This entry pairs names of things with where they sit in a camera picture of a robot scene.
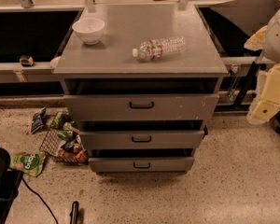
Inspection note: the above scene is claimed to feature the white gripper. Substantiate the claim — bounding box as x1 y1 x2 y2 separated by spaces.
244 25 280 125

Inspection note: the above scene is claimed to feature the grey drawer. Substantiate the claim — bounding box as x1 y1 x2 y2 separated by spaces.
89 157 194 173
64 94 218 121
79 131 204 149

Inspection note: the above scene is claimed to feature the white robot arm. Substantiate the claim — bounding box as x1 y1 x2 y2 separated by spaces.
244 9 280 124

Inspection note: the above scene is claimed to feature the grey drawer cabinet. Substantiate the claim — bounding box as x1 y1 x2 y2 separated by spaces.
51 2 230 175

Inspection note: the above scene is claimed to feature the grey top drawer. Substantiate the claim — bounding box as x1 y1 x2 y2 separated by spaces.
64 94 218 121

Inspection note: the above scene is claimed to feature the grey bottom drawer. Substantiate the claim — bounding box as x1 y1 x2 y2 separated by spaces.
89 157 194 173

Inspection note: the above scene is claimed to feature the black stand tray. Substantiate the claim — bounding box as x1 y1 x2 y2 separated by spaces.
209 0 280 110

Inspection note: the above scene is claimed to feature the clear plastic water bottle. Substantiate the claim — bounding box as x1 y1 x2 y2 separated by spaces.
132 35 186 61

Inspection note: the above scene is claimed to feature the white ceramic bowl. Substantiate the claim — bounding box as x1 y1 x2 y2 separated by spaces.
72 18 105 45

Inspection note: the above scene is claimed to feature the red snack bag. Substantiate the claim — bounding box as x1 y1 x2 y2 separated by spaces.
58 149 89 163

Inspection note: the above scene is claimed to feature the green snack pack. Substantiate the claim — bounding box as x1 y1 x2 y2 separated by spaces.
50 112 72 130

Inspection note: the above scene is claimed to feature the tape measure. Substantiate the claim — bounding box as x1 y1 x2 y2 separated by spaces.
19 55 34 67

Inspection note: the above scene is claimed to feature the blue chip bag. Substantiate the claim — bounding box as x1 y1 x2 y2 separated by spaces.
31 107 47 133

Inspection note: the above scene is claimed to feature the black cylindrical tool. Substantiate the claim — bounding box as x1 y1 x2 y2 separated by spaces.
70 201 79 224

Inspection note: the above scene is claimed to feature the green snack bag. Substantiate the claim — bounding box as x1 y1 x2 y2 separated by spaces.
10 152 46 177

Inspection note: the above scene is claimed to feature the black chair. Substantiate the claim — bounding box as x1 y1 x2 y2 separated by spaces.
0 147 22 224

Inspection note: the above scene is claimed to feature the wire basket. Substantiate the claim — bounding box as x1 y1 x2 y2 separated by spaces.
39 128 85 163

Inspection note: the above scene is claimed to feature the black cable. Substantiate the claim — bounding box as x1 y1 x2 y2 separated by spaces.
21 176 60 224

